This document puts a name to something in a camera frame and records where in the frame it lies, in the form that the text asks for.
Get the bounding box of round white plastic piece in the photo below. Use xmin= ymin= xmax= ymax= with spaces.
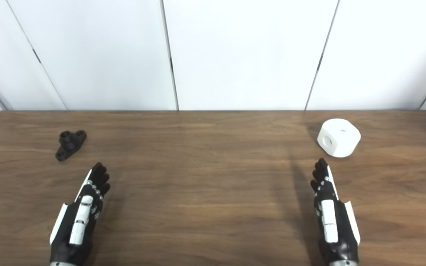
xmin=317 ymin=118 xmax=361 ymax=158

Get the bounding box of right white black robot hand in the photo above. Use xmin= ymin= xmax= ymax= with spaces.
xmin=310 ymin=158 xmax=361 ymax=264

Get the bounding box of black flanged holder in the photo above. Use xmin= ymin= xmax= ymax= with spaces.
xmin=55 ymin=130 xmax=87 ymax=162

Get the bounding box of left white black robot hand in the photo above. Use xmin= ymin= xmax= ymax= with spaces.
xmin=50 ymin=162 xmax=111 ymax=264

